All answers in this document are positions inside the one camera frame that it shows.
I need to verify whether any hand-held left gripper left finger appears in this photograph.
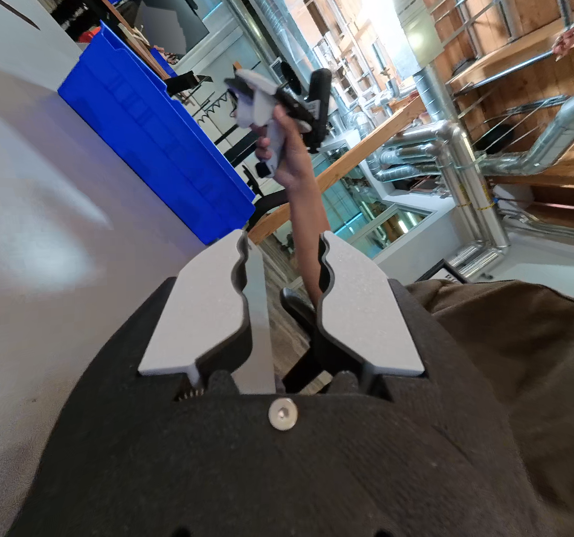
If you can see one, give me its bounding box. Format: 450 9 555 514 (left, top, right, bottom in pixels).
137 229 254 387

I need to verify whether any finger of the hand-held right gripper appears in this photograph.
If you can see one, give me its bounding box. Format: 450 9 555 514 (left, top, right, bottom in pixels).
235 94 271 130
223 68 282 98

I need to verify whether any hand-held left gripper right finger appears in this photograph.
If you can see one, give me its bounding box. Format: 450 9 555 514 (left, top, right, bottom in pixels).
315 230 426 394

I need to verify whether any wood-edged background desk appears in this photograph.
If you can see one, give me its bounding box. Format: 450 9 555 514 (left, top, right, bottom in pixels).
67 0 178 80
214 115 288 197

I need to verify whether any grey desk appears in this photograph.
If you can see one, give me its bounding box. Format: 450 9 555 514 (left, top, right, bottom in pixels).
0 0 276 502

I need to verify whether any person's right hand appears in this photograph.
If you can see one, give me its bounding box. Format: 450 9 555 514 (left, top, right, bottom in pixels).
256 104 315 191

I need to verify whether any black office chair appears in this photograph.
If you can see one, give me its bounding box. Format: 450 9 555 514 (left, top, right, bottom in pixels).
166 70 220 98

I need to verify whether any black framed sign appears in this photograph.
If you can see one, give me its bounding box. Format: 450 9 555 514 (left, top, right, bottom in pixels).
426 259 468 284

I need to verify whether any black monitor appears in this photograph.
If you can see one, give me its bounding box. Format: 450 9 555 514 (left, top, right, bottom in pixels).
110 0 211 55

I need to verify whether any silver pipe cluster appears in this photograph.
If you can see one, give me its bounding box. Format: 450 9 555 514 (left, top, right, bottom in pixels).
350 97 574 277

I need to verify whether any black coiled cable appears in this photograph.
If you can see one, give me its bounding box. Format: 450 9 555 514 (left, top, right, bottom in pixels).
197 93 229 125

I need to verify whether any wooden post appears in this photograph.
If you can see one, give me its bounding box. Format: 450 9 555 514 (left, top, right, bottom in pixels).
249 95 427 244

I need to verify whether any silver ventilation duct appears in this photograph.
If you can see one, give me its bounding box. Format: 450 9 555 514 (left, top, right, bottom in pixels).
202 0 341 111

